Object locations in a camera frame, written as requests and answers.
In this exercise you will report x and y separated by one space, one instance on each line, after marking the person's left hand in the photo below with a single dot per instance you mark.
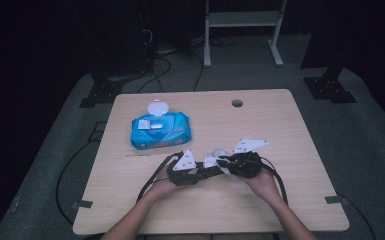
161 188

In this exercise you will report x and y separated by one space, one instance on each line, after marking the black stand base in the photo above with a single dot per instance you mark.
101 93
328 88

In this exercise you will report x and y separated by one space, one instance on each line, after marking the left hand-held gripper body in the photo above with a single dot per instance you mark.
183 176

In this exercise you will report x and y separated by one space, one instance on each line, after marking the black table foot frame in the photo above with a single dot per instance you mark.
97 122

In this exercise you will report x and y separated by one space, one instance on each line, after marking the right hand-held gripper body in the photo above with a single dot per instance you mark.
248 165

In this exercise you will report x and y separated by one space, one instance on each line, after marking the white wet wipe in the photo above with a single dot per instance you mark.
211 160

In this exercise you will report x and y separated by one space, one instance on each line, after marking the white metal stand frame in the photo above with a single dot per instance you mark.
243 19

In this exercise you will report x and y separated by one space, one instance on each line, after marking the blue wet wipes pack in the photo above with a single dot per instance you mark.
166 133

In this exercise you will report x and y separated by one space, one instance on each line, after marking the black tape strip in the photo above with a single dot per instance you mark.
81 204
336 200

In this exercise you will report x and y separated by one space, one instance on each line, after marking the person's right hand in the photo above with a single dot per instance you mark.
266 186

